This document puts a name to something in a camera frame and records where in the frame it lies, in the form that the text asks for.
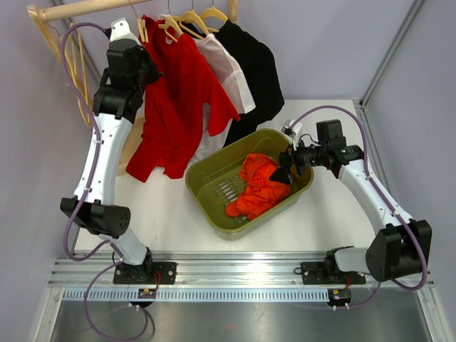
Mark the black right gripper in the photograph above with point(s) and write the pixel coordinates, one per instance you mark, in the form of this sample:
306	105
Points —
282	173

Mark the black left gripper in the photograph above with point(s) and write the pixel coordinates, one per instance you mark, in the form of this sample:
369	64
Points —
154	73

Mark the orange t shirt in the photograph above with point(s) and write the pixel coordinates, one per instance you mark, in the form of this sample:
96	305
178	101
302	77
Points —
261	194

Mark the red t shirt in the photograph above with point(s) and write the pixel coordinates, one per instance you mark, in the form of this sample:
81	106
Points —
173	110
206	82

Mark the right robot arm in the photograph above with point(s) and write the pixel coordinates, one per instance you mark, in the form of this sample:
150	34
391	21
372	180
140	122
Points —
401	245

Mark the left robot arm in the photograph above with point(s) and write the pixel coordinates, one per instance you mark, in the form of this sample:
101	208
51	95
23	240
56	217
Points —
92	207

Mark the white t shirt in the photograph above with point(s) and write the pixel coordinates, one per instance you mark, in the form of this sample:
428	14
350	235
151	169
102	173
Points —
184	134

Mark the yellow hanger of white shirt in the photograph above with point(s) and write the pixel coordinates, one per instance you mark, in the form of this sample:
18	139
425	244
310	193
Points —
193	18

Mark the yellow hanger of black shirt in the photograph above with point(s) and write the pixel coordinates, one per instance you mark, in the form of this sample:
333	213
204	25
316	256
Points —
213	12

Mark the black t shirt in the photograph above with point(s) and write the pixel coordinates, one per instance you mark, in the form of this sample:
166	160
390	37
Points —
247	70

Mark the olive green plastic basket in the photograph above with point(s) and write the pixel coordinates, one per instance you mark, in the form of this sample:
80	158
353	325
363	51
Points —
214	183

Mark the wooden clothes rack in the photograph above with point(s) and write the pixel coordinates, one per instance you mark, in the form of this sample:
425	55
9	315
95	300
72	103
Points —
66	13

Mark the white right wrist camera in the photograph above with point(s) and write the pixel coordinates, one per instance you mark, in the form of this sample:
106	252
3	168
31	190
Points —
292	128

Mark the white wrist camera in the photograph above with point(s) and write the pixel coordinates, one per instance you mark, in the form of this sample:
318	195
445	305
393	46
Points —
292	128
120	29

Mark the aluminium frame post left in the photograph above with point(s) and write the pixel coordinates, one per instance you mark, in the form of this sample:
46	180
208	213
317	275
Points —
93	75

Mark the aluminium frame post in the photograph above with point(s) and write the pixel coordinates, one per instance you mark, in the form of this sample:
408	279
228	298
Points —
93	75
401	33

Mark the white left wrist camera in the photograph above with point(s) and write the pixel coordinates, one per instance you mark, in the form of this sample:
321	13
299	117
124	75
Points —
120	29

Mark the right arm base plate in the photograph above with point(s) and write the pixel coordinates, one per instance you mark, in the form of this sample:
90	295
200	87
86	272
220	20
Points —
315	273

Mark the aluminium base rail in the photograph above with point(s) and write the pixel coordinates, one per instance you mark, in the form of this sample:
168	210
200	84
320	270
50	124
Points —
201	269

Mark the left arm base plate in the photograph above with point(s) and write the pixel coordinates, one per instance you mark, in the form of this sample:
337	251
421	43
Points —
157	272

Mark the aluminium frame post right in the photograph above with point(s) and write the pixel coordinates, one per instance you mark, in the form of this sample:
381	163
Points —
401	33

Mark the white slotted cable duct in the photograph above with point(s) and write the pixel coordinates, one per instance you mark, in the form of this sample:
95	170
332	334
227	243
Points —
198	295

